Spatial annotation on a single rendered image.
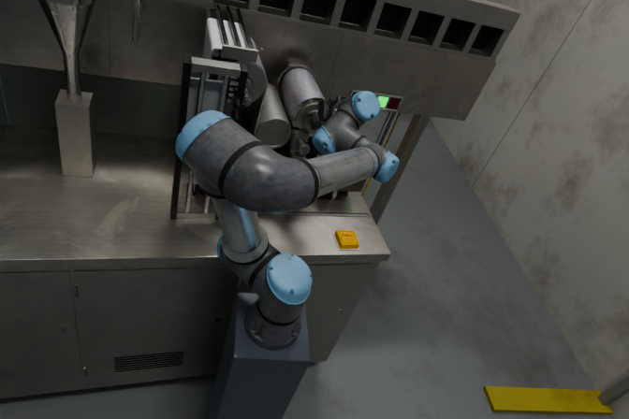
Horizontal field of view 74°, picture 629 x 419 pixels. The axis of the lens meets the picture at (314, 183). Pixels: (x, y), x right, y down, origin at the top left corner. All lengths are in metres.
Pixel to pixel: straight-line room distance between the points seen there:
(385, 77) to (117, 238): 1.18
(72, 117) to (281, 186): 0.90
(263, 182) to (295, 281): 0.40
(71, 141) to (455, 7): 1.45
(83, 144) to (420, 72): 1.31
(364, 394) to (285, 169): 1.71
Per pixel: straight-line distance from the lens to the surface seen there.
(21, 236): 1.42
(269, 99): 1.48
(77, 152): 1.53
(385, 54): 1.78
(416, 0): 1.76
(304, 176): 0.72
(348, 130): 1.05
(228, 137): 0.72
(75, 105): 1.44
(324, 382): 2.23
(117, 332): 1.68
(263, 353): 1.17
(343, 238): 1.48
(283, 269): 1.03
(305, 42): 1.65
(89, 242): 1.37
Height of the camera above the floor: 1.90
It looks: 36 degrees down
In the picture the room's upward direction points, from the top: 19 degrees clockwise
